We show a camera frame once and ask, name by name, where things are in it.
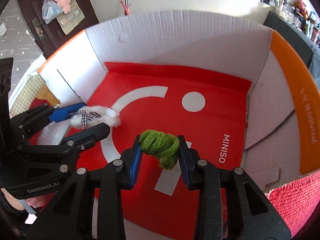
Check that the clear plastic bag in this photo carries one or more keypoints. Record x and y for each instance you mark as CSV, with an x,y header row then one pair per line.
x,y
50,11

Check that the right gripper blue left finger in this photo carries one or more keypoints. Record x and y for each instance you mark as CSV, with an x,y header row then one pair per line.
x,y
131,158

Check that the blue cloth covered desk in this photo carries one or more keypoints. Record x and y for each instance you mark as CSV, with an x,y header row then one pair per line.
x,y
304,47

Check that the green yarn scrunchie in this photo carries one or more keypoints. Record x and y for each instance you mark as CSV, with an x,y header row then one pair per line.
x,y
162,146

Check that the dark brown door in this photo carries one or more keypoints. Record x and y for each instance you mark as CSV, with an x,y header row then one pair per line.
x,y
51,36

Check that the orange white cardboard box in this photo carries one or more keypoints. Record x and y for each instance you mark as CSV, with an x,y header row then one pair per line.
x,y
281,142

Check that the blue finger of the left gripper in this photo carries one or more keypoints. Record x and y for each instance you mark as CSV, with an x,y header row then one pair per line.
x,y
60,114
87,138

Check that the red miniso bag liner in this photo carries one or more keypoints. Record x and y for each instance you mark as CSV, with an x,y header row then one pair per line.
x,y
161,102

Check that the person's hand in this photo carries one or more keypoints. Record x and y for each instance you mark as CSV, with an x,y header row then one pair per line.
x,y
34,202

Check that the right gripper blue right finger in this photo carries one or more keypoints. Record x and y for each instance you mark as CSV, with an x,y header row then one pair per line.
x,y
188,158

